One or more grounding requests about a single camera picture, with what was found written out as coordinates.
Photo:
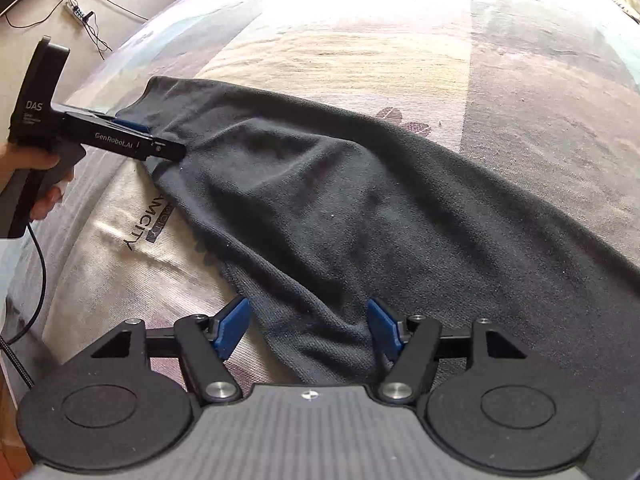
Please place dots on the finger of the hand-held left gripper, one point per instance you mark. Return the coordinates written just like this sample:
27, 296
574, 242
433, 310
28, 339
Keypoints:
167, 151
130, 125

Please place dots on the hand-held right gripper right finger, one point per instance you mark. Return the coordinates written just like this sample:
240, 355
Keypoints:
385, 327

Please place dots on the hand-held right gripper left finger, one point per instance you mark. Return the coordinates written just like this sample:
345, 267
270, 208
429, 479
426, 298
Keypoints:
232, 327

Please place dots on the dark grey pants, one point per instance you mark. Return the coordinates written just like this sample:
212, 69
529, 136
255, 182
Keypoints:
375, 220

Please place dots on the person's left hand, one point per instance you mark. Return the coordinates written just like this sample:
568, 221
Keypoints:
20, 157

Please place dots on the white power strip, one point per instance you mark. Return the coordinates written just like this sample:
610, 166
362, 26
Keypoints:
79, 12

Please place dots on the bed with patchwork sheet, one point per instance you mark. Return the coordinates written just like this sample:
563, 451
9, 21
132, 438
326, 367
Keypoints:
350, 45

